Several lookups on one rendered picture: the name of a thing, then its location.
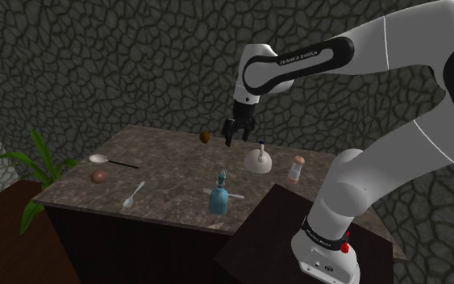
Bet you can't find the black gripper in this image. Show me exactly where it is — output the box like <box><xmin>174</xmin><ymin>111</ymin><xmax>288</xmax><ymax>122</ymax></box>
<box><xmin>222</xmin><ymin>100</ymin><xmax>258</xmax><ymax>148</ymax></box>

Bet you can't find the white dome-shaped dispenser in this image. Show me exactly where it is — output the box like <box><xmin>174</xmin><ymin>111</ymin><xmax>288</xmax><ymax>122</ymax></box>
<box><xmin>244</xmin><ymin>140</ymin><xmax>273</xmax><ymax>175</ymax></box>

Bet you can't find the silver fork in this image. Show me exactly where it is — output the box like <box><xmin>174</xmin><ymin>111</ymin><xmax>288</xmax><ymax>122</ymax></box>
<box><xmin>202</xmin><ymin>187</ymin><xmax>246</xmax><ymax>199</ymax></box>

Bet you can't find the glass shaker with pink cap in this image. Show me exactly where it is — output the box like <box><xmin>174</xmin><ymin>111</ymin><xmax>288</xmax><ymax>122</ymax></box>
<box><xmin>286</xmin><ymin>155</ymin><xmax>306</xmax><ymax>186</ymax></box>

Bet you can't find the blue glass bottle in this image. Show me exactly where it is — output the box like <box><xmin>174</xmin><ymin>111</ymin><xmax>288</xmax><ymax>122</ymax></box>
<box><xmin>208</xmin><ymin>169</ymin><xmax>229</xmax><ymax>215</ymax></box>

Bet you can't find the dark marble-topped counter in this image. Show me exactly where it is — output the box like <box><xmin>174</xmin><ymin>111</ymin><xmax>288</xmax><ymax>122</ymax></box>
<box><xmin>31</xmin><ymin>124</ymin><xmax>409</xmax><ymax>284</ymax></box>

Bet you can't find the dark robot stand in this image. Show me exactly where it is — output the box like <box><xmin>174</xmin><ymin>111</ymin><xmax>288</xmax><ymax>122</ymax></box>
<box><xmin>214</xmin><ymin>182</ymin><xmax>395</xmax><ymax>284</ymax></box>

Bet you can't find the silver spoon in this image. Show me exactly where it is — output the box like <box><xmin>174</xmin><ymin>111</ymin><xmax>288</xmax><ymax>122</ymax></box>
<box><xmin>123</xmin><ymin>181</ymin><xmax>146</xmax><ymax>209</ymax></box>

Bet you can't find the brown egg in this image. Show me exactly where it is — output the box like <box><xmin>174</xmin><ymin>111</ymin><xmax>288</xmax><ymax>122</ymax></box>
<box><xmin>90</xmin><ymin>169</ymin><xmax>108</xmax><ymax>184</ymax></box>

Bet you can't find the green leafy plant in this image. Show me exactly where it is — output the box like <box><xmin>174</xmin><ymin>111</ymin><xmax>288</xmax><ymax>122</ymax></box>
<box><xmin>0</xmin><ymin>129</ymin><xmax>79</xmax><ymax>236</ymax></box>

